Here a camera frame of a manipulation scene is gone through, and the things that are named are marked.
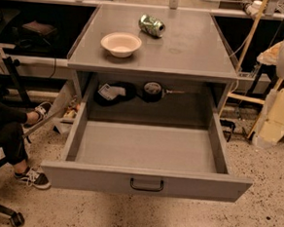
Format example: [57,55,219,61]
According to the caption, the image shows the grey top drawer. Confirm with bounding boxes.
[38,69,260,205]

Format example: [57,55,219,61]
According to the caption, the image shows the grey metal drawer cabinet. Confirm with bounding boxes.
[68,4,236,129]

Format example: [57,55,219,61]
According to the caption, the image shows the black tape roll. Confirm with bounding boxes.
[142,82,163,102]

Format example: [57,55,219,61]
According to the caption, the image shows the black pouch with white card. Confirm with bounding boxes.
[93,82,137,107]

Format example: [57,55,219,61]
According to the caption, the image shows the white paper bowl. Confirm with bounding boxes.
[101,32,142,58]

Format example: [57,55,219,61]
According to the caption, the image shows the crushed green soda can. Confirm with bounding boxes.
[138,14,165,38]

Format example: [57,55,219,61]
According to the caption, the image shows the black white sneaker far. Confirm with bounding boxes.
[24,101,52,128]

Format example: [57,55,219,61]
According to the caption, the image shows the black white sneaker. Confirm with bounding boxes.
[24,101,52,128]
[14,167,51,190]

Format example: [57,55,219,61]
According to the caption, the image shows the black white sneaker near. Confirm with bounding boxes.
[14,167,51,190]

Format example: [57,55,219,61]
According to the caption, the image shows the seated person black trousers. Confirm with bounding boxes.
[0,102,29,175]

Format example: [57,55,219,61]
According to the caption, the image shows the black office chair base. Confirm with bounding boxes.
[0,205,24,227]

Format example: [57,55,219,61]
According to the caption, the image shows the black top drawer handle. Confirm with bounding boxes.
[130,178,164,193]

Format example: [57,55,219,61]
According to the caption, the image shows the wooden frame stand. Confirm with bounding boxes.
[216,0,284,142]

